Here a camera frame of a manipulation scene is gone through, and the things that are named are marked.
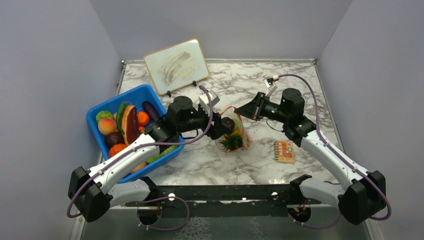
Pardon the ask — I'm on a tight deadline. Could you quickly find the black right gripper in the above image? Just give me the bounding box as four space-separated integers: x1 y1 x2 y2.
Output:
234 92 290 124

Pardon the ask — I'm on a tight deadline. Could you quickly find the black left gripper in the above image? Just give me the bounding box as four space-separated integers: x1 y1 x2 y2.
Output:
178 105 231 140

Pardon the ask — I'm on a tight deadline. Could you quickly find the dark purple toy plum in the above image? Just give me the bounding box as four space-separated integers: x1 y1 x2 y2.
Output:
221 117 236 135

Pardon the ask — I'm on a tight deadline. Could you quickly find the toy pineapple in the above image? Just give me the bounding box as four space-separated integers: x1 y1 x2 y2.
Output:
218 130 244 152

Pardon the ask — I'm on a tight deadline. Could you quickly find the clear orange-zip bag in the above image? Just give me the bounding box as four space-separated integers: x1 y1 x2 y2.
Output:
215 106 251 153

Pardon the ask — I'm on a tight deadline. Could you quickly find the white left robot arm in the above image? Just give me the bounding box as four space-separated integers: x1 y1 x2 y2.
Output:
66 91 231 223

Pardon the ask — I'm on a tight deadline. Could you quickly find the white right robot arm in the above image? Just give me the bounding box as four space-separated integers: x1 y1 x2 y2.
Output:
235 88 392 225

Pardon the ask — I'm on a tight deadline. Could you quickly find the small orange notebook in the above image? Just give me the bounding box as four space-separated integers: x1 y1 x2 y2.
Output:
274 140 296 164

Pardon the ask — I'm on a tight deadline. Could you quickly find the green toy starfruit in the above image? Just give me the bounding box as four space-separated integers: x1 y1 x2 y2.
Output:
145 155 161 164

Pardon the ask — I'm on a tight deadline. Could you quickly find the purple toy eggplant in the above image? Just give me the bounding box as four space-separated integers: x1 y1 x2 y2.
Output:
141 101 161 122

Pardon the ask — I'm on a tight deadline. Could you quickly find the orange toy tangerine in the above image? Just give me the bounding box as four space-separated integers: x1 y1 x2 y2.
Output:
137 111 150 127

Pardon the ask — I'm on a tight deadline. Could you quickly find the white drawing board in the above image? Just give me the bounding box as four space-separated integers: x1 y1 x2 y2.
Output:
143 38 210 95

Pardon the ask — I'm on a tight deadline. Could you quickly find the orange toy peach front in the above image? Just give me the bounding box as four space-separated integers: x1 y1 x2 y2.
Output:
130 161 148 174

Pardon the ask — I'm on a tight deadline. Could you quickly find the blue plastic basket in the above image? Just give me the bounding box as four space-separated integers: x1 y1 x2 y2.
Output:
86 84 184 184

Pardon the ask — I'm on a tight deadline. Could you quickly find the green toy pepper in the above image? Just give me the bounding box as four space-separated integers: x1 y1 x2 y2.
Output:
115 102 127 135

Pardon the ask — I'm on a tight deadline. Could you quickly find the small orange toy pumpkin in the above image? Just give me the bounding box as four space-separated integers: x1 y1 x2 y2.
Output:
108 143 127 158

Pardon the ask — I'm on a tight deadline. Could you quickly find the dark red toy fruit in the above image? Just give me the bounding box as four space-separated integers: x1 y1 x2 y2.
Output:
104 131 125 149

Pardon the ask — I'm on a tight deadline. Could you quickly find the small green toy cabbage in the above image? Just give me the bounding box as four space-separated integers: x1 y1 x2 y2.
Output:
95 110 115 123

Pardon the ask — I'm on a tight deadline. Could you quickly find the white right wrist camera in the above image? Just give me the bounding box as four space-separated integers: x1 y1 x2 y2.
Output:
263 75 279 97

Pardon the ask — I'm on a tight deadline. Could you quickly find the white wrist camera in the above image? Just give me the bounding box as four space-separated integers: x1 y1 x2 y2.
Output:
263 75 279 97
198 91 220 115

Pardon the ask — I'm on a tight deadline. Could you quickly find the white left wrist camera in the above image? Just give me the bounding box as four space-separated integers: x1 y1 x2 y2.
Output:
198 91 220 115

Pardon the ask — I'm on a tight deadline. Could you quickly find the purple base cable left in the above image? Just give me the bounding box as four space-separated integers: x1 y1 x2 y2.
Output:
136 195 190 232

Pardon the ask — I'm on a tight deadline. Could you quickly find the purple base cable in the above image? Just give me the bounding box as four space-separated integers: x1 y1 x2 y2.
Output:
286 180 342 230
136 195 190 232

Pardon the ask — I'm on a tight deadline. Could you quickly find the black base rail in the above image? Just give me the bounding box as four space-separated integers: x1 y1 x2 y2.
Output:
111 177 323 218

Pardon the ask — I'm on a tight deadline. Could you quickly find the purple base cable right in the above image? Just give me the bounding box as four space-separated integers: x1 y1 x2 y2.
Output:
286 180 342 230

